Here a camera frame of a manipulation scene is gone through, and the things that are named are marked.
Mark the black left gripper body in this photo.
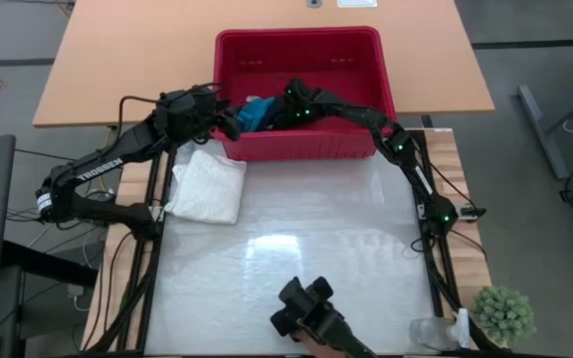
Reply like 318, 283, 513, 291
186, 91, 232, 143

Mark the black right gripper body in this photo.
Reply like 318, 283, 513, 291
276, 93, 317, 131

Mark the blue garment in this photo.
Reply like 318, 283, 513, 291
239, 96, 278, 133

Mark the white textured towel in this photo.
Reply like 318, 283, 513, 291
164, 148, 248, 226

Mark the person's forearm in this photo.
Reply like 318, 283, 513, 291
295, 330, 340, 358

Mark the red plastic bin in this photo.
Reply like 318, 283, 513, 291
211, 26, 398, 163

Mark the light brown wooden desk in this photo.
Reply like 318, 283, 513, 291
32, 0, 495, 128

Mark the black handheld device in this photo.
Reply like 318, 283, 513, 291
270, 275, 377, 358

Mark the white power adapter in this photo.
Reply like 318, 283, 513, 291
67, 282, 87, 312

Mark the black stand base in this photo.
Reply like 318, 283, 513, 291
0, 241, 98, 289

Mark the grey table leg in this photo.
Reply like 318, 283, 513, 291
517, 82, 573, 180

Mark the small green potted plant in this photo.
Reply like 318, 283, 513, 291
470, 285, 537, 349

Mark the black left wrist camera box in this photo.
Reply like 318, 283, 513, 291
164, 90, 201, 123

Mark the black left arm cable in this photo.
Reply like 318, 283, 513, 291
115, 82, 226, 145

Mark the black table edge rail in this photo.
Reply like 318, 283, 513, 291
405, 128, 467, 349
85, 143, 177, 355

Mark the yellow floor cable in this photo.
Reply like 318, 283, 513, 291
97, 126, 117, 193

